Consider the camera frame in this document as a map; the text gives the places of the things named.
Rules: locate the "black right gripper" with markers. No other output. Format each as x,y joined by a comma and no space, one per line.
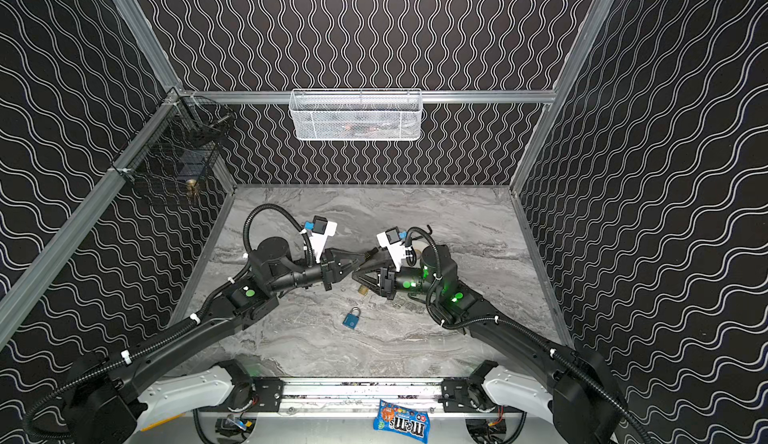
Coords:
387,281

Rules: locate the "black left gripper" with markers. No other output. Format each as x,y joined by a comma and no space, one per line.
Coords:
327,273

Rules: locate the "blue padlock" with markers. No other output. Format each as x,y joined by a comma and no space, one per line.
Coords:
351,319

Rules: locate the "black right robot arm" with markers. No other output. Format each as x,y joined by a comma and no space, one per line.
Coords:
574,390

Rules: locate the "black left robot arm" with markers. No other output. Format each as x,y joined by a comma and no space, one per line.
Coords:
100,402

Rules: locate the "blue candy bag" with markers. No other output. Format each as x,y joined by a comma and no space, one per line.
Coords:
402,421

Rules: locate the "brass padlock in basket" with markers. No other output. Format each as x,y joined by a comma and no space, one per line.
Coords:
192,189

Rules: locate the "yellow block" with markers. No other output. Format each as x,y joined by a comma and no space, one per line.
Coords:
149,425

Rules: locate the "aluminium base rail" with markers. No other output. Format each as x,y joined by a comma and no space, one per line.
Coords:
350,397

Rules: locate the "white mesh wall basket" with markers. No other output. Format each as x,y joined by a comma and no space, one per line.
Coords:
358,114

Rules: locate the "black wire wall basket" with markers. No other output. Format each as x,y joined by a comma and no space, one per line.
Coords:
186,146

